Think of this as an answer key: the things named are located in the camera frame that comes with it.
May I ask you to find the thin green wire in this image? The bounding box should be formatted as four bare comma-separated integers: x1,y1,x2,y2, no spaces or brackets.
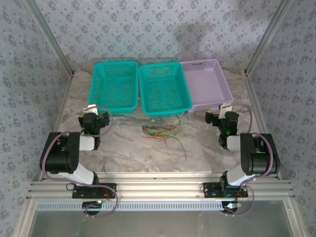
143,120,185,136
158,129,188,159

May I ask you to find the teal perforated plastic basket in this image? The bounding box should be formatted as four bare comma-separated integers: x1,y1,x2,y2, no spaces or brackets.
88,61,139,116
138,62,194,119

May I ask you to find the lilac perforated plastic basket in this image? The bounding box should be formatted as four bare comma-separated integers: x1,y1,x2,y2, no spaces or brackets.
180,58,235,112

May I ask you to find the black usb hub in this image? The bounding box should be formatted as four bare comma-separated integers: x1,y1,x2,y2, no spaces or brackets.
82,200,104,208
221,201,242,213

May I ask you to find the grey metal sheet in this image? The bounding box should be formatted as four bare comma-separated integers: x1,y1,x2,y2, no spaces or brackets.
27,200,297,237

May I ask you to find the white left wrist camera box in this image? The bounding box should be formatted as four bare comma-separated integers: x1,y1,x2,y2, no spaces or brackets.
83,105,99,116

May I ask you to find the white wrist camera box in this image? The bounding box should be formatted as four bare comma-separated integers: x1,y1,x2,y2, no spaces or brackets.
218,102,233,119
83,105,99,116

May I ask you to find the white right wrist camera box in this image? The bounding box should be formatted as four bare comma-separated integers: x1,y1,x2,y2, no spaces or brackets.
218,102,233,119

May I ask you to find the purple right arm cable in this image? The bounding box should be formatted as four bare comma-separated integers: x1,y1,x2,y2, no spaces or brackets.
226,103,275,217

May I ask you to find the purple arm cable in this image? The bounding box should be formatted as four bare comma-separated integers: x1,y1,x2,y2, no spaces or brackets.
40,105,119,219
226,103,275,217

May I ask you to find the aluminium table side rail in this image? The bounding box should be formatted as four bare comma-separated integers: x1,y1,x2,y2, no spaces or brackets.
245,73,283,181
37,73,75,181

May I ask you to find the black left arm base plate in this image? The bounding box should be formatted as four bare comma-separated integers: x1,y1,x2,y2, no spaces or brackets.
72,183,117,199

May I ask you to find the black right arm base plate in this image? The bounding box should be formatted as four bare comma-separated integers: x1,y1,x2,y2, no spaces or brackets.
202,182,249,198

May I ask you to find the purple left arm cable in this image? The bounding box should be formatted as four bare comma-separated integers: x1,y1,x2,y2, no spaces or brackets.
40,105,119,219

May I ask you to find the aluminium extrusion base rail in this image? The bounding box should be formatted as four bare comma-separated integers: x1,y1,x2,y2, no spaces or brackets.
26,172,296,200

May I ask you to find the grey slotted cable duct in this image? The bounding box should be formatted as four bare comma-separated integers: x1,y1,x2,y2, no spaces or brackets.
36,200,224,212

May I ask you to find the aluminium frame post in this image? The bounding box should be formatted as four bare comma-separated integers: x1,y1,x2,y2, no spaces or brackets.
245,0,294,75
24,0,76,76

